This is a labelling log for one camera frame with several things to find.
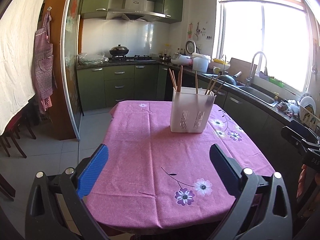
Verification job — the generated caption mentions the brown chopstick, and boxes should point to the brown chopstick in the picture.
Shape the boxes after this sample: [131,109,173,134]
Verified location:
[204,76,214,95]
[207,73,221,95]
[195,71,199,94]
[214,81,225,96]

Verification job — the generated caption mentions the red-patterned wooden chopstick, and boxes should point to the red-patterned wooden chopstick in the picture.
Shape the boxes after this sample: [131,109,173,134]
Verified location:
[176,71,181,92]

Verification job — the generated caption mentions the long light wooden chopstick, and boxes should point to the long light wooden chopstick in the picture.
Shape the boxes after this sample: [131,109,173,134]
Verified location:
[180,66,183,90]

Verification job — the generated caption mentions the green kitchen cabinets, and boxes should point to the green kitchen cabinets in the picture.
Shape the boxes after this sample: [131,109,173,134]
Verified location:
[77,63,168,112]

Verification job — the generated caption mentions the person's right hand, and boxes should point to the person's right hand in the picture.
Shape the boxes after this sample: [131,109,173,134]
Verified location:
[296,164,320,217]

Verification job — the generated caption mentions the stainless steel sink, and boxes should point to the stainless steel sink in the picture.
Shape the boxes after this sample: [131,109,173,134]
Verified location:
[237,86,279,107]

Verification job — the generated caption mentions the pink floral tablecloth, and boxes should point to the pink floral tablecloth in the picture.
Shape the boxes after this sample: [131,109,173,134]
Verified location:
[86,101,274,235]

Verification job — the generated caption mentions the white plastic utensil holder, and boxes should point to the white plastic utensil holder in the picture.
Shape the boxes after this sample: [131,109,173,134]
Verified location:
[170,87,216,133]

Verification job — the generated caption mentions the chrome sink faucet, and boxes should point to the chrome sink faucet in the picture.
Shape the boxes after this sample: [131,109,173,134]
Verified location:
[245,51,268,87]

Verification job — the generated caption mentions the dark wooden chair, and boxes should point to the dark wooden chair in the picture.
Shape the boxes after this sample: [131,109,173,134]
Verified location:
[1,110,36,159]

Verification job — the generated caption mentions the dark pan by sink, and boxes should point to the dark pan by sink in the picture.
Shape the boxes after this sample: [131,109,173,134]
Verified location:
[218,71,242,86]

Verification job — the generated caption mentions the checkered pink apron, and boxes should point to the checkered pink apron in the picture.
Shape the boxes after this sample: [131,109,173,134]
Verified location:
[33,7,57,114]

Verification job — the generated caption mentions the white plastic bucket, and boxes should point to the white plastic bucket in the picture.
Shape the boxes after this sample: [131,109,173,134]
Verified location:
[192,53,211,73]

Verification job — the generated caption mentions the black wok on stove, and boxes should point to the black wok on stove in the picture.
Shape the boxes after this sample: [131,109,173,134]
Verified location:
[109,44,129,57]

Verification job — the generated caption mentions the white hanging cloth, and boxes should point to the white hanging cloth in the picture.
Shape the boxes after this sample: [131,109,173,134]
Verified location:
[0,0,44,133]

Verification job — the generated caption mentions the steel range hood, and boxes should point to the steel range hood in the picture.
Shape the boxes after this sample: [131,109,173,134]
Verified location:
[106,0,166,22]

